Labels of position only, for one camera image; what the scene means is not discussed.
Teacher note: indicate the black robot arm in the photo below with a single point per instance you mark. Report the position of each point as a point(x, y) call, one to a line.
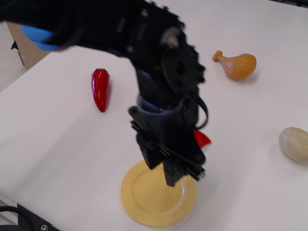
point(167, 68)

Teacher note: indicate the black corner bracket with screw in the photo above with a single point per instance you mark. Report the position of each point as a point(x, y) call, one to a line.
point(39, 224)

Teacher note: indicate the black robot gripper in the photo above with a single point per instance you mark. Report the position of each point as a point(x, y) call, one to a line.
point(166, 137)

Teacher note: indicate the red and white toy sushi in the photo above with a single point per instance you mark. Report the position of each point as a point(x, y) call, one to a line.
point(201, 139)

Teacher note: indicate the beige toy potato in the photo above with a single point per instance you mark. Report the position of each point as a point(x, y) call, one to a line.
point(294, 143)

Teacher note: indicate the red toy chili pepper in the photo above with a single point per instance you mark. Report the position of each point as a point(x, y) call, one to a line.
point(100, 85)

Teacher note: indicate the toy chicken drumstick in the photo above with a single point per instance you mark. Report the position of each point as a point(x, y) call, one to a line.
point(238, 67)

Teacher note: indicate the yellow plastic plate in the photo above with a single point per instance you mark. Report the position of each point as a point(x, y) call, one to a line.
point(147, 198)

